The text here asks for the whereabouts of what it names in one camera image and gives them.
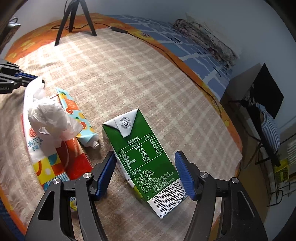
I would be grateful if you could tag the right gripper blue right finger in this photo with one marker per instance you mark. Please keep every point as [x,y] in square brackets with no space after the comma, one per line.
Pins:
[239,219]

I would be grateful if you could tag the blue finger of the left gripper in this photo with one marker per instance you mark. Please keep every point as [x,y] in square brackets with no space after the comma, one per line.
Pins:
[25,76]

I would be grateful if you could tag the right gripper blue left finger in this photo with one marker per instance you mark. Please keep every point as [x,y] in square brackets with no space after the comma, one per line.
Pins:
[52,217]

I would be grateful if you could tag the white colourful snack bag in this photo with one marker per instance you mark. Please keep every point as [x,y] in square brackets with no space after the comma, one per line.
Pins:
[45,159]

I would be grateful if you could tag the light blue fruit-print tube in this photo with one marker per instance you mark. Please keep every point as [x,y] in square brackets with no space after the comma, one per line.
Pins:
[87,137]

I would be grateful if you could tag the green milk carton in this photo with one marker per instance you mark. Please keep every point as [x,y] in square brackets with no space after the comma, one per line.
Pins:
[143,162]

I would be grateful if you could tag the red paper box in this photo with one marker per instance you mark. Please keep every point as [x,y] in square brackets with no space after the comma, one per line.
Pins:
[74,159]

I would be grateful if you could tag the yellow box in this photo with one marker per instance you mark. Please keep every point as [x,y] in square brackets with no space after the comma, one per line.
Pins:
[281,173]

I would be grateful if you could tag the striped cloth on chair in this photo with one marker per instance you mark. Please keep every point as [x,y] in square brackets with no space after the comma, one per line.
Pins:
[269,128]

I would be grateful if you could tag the black folding chair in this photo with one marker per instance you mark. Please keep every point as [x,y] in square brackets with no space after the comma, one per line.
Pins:
[256,85]

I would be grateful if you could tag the blue checked bed sheet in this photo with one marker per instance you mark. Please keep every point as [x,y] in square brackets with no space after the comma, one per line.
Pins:
[200,60]

